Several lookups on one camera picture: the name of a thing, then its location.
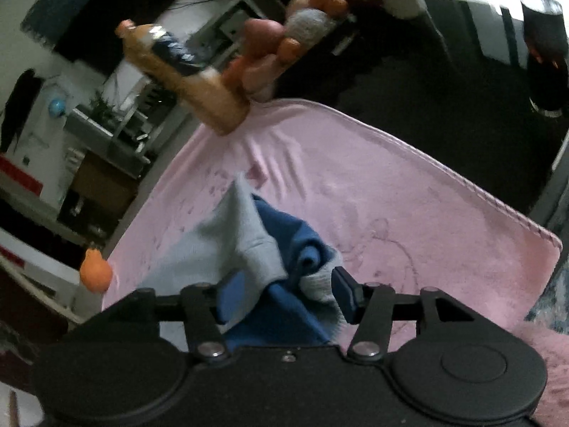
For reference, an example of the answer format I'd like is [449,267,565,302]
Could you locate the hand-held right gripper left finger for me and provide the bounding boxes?
[129,284,233,364]

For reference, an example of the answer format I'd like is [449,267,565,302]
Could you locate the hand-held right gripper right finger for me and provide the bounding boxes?
[331,266,476,364]

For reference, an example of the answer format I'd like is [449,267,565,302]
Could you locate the grey and blue sweater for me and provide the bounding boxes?
[155,173,352,348]

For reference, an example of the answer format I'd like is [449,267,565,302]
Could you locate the pink blanket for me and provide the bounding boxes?
[102,98,563,348]

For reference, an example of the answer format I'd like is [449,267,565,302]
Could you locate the orange tangerine with knob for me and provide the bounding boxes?
[80,248,112,293]

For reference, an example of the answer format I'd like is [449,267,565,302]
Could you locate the wooden cabinet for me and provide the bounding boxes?
[58,149,140,236]

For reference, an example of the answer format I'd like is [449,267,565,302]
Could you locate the pink fluffy cloth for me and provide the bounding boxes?
[522,320,569,427]

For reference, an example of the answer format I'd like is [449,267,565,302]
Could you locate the orange juice bottle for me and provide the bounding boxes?
[115,19,250,136]

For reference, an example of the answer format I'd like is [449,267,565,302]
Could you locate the sweet potato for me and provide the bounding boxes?
[242,53,285,96]

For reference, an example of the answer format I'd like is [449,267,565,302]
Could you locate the orange persimmon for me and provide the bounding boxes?
[222,58,245,87]

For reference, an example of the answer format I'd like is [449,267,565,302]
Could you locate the red apple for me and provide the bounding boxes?
[244,18,285,58]

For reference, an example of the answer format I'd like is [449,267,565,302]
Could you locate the fruit in white foam net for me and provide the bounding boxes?
[284,9,332,47]

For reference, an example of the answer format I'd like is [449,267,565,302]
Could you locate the black cylinder container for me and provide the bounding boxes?
[519,0,569,118]

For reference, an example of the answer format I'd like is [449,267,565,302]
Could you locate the black wall screen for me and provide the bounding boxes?
[53,0,194,76]

